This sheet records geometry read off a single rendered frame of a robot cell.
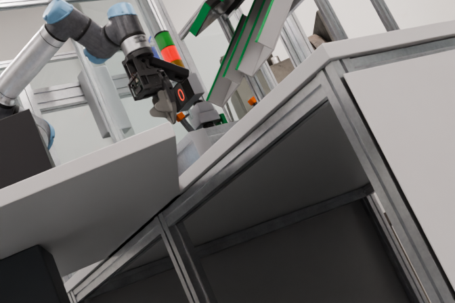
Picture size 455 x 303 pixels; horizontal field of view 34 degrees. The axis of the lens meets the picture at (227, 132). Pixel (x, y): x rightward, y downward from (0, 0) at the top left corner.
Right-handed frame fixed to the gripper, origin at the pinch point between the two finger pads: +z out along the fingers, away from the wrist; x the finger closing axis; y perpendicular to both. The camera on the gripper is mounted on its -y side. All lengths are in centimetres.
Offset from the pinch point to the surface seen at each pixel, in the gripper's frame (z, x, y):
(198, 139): 12.6, 16.9, 7.6
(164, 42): -31.3, -17.2, -19.1
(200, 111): 0.2, 1.9, -7.1
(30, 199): 23, 41, 60
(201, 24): -12.9, 25.8, -1.0
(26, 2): -91, -82, -13
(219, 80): 0.5, 20.9, -2.5
